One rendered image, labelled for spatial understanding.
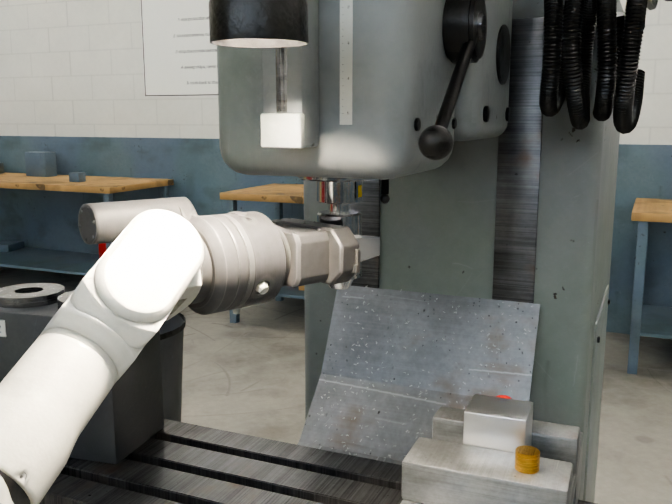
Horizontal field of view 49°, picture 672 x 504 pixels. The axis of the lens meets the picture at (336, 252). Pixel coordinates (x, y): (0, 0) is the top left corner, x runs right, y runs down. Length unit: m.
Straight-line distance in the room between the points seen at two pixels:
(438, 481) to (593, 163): 0.54
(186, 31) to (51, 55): 1.37
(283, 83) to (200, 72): 5.26
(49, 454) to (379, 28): 0.42
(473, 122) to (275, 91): 0.26
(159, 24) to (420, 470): 5.60
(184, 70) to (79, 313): 5.46
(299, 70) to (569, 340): 0.64
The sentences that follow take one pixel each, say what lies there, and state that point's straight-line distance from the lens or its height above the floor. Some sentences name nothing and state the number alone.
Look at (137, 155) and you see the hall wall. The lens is 6.26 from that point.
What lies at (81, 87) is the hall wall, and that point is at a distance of 6.62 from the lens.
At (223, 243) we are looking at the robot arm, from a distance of 0.63.
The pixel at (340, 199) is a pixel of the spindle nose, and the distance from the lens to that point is 0.74.
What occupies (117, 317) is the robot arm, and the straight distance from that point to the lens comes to 0.55.
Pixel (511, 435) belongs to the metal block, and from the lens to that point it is 0.75.
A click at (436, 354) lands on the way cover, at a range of 1.12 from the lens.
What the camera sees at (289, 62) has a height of 1.41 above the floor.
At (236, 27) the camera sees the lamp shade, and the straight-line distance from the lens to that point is 0.53.
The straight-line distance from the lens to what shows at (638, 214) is 4.11.
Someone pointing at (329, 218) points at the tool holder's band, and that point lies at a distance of 0.75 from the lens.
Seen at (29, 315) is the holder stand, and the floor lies 1.12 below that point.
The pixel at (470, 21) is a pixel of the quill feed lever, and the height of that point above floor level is 1.46.
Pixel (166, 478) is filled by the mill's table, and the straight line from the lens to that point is 0.94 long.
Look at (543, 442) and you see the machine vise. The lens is 0.80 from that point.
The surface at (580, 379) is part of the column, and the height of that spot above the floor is 0.99.
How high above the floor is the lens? 1.37
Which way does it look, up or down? 10 degrees down
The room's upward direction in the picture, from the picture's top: straight up
